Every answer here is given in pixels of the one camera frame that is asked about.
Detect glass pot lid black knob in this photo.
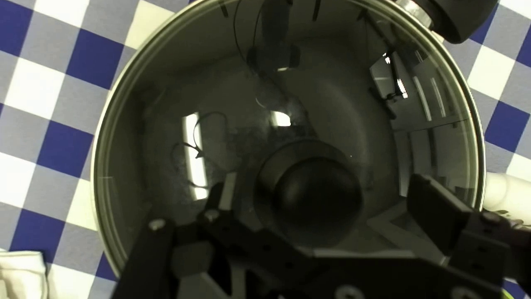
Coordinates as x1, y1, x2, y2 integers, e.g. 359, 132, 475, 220
93, 0, 492, 270

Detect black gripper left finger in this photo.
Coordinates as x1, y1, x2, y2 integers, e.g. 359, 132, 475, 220
113, 172, 312, 299

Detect folded white towels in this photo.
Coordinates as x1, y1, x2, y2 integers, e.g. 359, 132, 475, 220
0, 250, 49, 299

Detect blue white checkered tablecloth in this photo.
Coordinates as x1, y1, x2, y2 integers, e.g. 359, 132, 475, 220
0, 0, 531, 299

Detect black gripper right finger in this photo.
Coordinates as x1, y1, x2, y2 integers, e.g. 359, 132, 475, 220
407, 174, 531, 299

